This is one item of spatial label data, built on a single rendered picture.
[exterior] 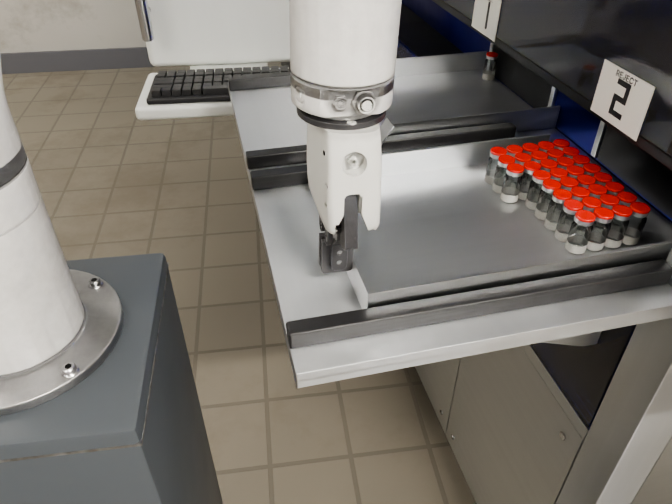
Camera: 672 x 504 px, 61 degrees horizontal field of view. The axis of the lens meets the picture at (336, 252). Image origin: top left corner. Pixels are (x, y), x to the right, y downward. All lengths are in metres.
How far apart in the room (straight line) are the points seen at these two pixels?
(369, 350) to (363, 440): 1.01
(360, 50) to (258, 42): 0.97
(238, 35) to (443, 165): 0.73
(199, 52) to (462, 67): 0.61
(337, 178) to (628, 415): 0.49
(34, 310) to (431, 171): 0.51
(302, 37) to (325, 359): 0.27
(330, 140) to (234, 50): 0.96
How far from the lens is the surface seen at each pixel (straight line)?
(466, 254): 0.65
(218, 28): 1.39
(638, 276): 0.65
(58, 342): 0.59
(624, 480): 0.90
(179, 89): 1.23
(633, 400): 0.78
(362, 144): 0.46
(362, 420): 1.57
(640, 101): 0.69
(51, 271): 0.56
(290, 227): 0.68
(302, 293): 0.59
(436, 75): 1.12
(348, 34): 0.43
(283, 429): 1.56
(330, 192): 0.47
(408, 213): 0.70
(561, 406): 0.93
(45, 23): 4.00
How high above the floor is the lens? 1.27
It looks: 38 degrees down
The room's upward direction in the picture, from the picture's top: straight up
